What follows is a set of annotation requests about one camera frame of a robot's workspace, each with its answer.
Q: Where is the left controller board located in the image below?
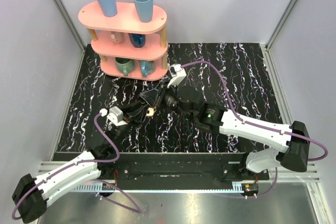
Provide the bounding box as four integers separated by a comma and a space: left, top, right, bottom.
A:
102, 182, 115, 191

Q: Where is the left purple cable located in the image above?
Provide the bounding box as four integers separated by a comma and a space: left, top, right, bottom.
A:
10, 112, 142, 220

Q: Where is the green ceramic mug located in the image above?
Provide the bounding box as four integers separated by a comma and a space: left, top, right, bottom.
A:
115, 58, 135, 76

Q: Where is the right controller board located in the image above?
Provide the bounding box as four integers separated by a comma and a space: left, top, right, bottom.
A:
243, 183, 259, 192

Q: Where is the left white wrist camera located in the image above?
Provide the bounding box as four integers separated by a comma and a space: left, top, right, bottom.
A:
99, 106, 127, 127

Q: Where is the controller board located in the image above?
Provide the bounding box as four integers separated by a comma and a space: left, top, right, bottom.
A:
243, 183, 259, 192
102, 182, 115, 191

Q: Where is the short light blue cup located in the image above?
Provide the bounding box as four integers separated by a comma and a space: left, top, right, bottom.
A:
133, 0, 153, 23

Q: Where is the blue butterfly mug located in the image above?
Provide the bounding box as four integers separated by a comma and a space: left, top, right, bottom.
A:
139, 60, 155, 77

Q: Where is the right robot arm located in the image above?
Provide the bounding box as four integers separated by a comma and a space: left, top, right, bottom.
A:
140, 84, 310, 180

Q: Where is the pink mug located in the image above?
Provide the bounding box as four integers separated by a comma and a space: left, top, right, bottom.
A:
110, 31, 124, 44

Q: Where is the beige earbud charging case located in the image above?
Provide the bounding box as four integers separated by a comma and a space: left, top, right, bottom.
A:
146, 108, 154, 117

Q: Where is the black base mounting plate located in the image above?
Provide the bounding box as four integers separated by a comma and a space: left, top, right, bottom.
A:
98, 153, 269, 191

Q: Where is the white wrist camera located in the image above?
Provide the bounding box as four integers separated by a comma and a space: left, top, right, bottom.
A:
99, 106, 127, 127
167, 64, 186, 88

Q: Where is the dark blue mug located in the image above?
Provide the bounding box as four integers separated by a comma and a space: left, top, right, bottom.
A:
129, 33, 145, 48

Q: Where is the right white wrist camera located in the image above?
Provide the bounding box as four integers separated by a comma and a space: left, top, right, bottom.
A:
167, 64, 186, 88

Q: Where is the pink three-tier wooden shelf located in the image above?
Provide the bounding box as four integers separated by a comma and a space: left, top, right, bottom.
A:
78, 2, 168, 81

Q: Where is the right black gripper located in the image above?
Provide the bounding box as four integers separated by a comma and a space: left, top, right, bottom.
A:
140, 79, 194, 122

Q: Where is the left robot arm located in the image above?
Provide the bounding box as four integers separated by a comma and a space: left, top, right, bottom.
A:
12, 101, 152, 223

